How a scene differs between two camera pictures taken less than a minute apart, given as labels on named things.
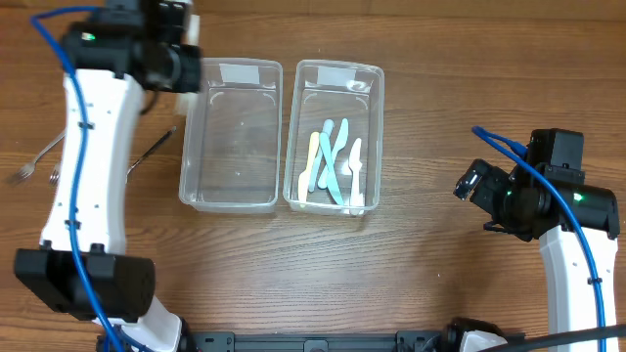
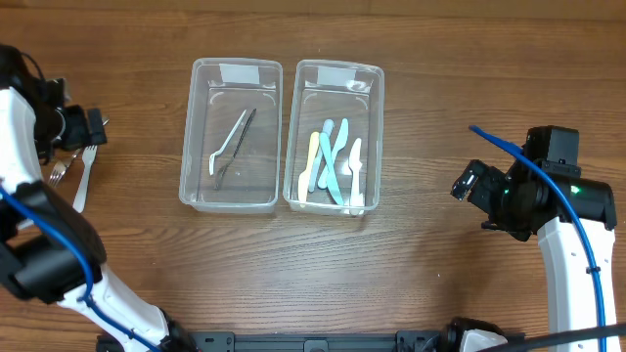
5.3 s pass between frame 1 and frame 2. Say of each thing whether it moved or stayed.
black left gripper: moved
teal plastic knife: stayed
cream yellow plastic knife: stayed
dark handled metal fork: moved
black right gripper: stayed
